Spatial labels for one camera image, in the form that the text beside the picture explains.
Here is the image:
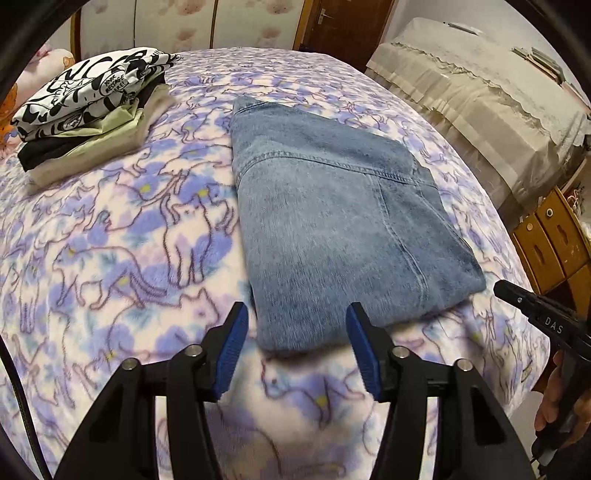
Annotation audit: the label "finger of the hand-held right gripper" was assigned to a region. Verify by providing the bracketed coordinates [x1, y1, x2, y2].
[493, 279, 536, 319]

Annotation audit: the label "beige folded cloth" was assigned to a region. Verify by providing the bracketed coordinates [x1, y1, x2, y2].
[28, 85, 178, 189]

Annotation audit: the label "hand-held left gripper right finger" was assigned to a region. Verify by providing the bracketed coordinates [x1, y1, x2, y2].
[345, 302, 539, 480]

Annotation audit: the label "brown wooden door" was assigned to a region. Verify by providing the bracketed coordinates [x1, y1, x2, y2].
[293, 0, 398, 70]

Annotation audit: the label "floral padded headboard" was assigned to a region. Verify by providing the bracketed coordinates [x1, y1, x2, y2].
[74, 0, 305, 58]

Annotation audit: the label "person's right hand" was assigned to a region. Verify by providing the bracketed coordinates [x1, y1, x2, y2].
[534, 352, 562, 433]

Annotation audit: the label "black cable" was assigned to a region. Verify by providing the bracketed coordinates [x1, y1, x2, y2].
[0, 335, 51, 480]

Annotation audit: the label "stack of books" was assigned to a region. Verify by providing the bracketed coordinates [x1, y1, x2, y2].
[510, 44, 591, 100]

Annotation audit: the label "wooden drawer cabinet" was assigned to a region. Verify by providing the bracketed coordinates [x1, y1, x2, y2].
[510, 187, 591, 296]

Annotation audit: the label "light green folded cloth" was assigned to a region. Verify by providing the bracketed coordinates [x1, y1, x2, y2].
[46, 99, 144, 151]

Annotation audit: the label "black folded cloth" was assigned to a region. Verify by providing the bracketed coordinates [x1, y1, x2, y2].
[17, 83, 167, 171]

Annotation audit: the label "blue denim jeans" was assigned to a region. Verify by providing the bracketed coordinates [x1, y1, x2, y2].
[229, 95, 486, 357]

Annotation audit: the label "purple cat print blanket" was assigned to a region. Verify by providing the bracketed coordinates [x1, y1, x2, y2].
[0, 46, 552, 480]

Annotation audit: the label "beige cloth covered furniture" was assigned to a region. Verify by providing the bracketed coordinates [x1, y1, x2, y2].
[365, 17, 591, 222]

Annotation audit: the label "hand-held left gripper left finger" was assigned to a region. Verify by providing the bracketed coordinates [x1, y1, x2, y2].
[53, 302, 250, 480]

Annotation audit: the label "black white printed shirt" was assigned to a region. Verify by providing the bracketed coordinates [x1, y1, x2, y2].
[10, 46, 183, 141]

